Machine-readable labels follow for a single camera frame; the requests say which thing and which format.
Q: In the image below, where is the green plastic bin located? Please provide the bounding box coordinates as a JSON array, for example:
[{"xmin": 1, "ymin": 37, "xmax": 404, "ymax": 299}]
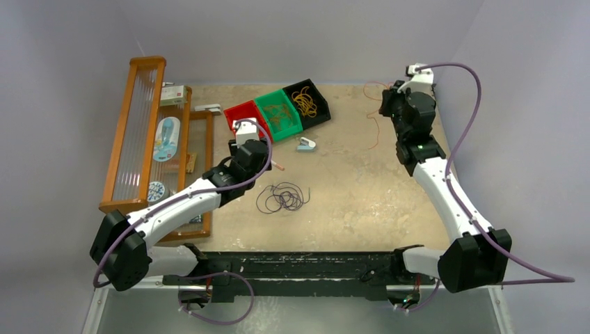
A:
[{"xmin": 254, "ymin": 89, "xmax": 303, "ymax": 142}]

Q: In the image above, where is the black plastic bin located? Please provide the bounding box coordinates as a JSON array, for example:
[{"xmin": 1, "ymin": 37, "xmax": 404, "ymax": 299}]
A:
[{"xmin": 282, "ymin": 79, "xmax": 331, "ymax": 130}]

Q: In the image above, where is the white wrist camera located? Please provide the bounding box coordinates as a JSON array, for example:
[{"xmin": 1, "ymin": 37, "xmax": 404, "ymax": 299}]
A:
[
  {"xmin": 232, "ymin": 118, "xmax": 260, "ymax": 145},
  {"xmin": 397, "ymin": 63, "xmax": 434, "ymax": 93}
]

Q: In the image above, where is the round blue patterned object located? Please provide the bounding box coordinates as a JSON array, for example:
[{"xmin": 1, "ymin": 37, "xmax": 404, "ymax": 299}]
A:
[{"xmin": 147, "ymin": 181, "xmax": 169, "ymax": 204}]

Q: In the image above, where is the orange cable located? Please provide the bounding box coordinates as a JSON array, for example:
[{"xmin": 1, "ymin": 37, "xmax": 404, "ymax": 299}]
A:
[
  {"xmin": 263, "ymin": 102, "xmax": 296, "ymax": 129},
  {"xmin": 362, "ymin": 81, "xmax": 395, "ymax": 151}
]

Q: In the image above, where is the white stapler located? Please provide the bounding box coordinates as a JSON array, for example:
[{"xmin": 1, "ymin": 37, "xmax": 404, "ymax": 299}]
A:
[{"xmin": 296, "ymin": 137, "xmax": 317, "ymax": 152}]

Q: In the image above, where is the wooden rack frame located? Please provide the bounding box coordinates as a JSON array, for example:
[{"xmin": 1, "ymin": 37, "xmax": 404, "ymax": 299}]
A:
[{"xmin": 99, "ymin": 56, "xmax": 214, "ymax": 214}]

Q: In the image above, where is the purple left arm hose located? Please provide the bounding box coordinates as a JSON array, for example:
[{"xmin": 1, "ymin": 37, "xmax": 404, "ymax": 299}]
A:
[{"xmin": 93, "ymin": 118, "xmax": 274, "ymax": 326}]

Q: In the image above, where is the small white red box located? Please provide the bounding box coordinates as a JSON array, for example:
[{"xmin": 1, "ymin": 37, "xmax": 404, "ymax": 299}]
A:
[{"xmin": 159, "ymin": 85, "xmax": 189, "ymax": 106}]

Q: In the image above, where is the yellow cable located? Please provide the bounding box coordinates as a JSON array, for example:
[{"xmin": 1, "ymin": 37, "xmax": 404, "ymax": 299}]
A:
[{"xmin": 291, "ymin": 86, "xmax": 319, "ymax": 119}]

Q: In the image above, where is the purple right arm hose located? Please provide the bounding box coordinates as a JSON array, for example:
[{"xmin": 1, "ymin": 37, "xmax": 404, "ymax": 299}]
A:
[{"xmin": 394, "ymin": 62, "xmax": 575, "ymax": 315}]

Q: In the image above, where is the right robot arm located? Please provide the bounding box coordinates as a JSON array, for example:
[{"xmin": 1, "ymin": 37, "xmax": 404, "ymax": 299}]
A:
[{"xmin": 378, "ymin": 81, "xmax": 512, "ymax": 293}]

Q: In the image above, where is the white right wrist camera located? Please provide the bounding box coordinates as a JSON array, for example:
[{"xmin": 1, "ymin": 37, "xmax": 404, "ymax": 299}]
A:
[{"xmin": 397, "ymin": 63, "xmax": 434, "ymax": 93}]

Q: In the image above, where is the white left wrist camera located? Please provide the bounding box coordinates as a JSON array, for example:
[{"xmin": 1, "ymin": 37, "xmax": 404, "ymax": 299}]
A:
[{"xmin": 232, "ymin": 118, "xmax": 260, "ymax": 145}]

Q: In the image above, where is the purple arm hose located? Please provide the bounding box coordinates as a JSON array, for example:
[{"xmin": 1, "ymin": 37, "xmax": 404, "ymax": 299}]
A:
[
  {"xmin": 394, "ymin": 62, "xmax": 575, "ymax": 315},
  {"xmin": 93, "ymin": 118, "xmax": 274, "ymax": 326}
]

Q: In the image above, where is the purple cable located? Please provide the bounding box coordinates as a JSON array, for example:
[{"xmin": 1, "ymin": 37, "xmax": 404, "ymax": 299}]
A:
[{"xmin": 255, "ymin": 182, "xmax": 312, "ymax": 215}]

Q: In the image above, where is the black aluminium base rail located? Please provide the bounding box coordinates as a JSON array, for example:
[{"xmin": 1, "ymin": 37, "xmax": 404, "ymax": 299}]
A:
[{"xmin": 94, "ymin": 250, "xmax": 503, "ymax": 305}]

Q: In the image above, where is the red plastic bin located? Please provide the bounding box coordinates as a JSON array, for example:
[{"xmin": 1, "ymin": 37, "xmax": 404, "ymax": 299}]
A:
[{"xmin": 223, "ymin": 100, "xmax": 272, "ymax": 138}]

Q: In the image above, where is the blue packaged item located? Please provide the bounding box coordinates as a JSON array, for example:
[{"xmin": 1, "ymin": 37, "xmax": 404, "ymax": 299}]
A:
[{"xmin": 152, "ymin": 117, "xmax": 181, "ymax": 162}]

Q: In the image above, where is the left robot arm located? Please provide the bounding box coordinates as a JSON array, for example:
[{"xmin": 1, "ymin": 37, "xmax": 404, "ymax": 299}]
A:
[{"xmin": 90, "ymin": 139, "xmax": 272, "ymax": 292}]

